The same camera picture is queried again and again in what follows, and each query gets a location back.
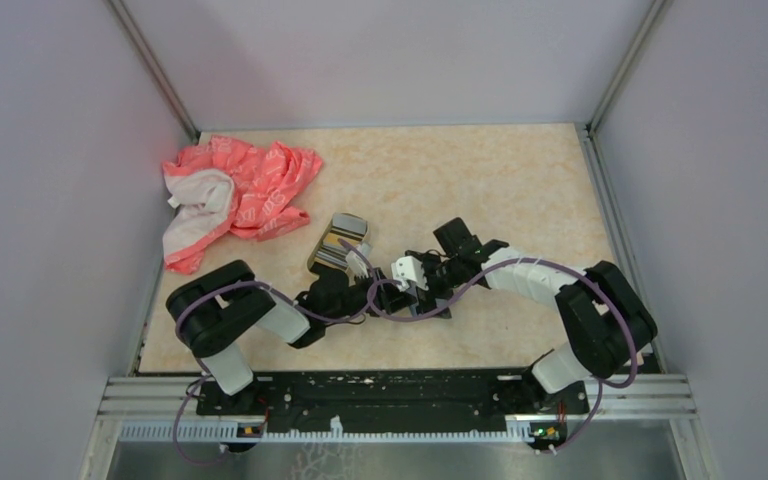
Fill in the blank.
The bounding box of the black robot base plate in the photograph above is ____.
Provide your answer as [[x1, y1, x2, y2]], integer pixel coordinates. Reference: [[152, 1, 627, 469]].
[[196, 367, 590, 434]]

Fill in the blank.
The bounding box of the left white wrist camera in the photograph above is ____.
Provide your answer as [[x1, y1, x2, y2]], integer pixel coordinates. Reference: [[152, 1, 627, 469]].
[[345, 242, 373, 278]]

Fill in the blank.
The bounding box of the cream card holder tray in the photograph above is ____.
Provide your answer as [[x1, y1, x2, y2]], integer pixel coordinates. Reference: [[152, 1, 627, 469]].
[[307, 213, 371, 273]]

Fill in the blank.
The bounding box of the aluminium front frame rail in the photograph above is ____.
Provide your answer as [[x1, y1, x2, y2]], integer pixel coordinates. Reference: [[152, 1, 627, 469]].
[[82, 369, 697, 479]]

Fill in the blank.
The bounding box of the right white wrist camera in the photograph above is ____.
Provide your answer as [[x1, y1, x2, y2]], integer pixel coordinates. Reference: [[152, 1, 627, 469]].
[[391, 256, 428, 292]]

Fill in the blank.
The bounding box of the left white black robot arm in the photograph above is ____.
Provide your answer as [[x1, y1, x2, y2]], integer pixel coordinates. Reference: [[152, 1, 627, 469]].
[[165, 260, 386, 414]]

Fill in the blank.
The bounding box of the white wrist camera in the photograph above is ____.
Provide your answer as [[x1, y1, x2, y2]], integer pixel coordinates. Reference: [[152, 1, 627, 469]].
[[391, 256, 428, 292], [345, 242, 373, 278]]

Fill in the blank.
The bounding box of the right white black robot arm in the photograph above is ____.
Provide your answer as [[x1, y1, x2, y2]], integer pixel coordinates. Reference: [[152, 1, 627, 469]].
[[391, 217, 658, 412]]

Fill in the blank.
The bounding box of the pink white crumpled cloth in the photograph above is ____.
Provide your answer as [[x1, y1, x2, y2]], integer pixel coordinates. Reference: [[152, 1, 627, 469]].
[[162, 135, 323, 275]]

